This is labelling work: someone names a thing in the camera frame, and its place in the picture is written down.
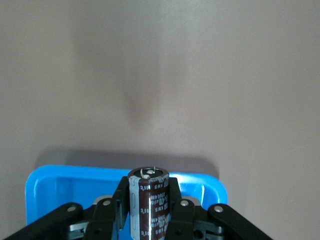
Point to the brown table mat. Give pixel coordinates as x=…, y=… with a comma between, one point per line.
x=160, y=75

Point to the blue plastic tray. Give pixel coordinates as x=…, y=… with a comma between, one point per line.
x=75, y=185

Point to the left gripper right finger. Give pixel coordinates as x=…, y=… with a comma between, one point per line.
x=182, y=220

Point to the small black terminal block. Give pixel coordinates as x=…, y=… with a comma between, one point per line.
x=155, y=205

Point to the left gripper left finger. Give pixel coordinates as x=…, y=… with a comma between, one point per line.
x=102, y=220

